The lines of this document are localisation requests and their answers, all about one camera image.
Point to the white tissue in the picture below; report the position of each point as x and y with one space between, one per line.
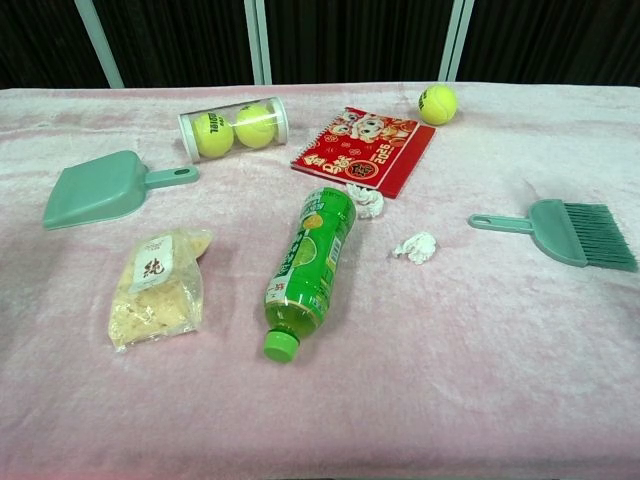
367 202
417 247

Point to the small teal hand broom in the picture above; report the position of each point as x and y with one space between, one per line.
555 230

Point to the yellow tennis ball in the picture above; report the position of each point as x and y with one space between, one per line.
256 126
438 104

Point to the tennis ball with black print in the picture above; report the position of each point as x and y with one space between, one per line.
214 135

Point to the clear tennis ball tube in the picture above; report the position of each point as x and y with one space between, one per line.
187 135

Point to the green drink bottle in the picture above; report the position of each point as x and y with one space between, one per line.
312 260

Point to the red 2025 spiral calendar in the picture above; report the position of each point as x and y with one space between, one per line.
365 155

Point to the pink plush table cloth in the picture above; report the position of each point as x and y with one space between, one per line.
400 375

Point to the clear bag of flakes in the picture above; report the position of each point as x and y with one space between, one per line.
155 295

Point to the black curtain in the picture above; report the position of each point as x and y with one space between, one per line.
350 40

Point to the teal plastic dustpan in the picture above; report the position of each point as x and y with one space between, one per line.
95 190

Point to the pale green frame post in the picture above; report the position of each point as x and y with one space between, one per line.
259 42
456 40
100 45

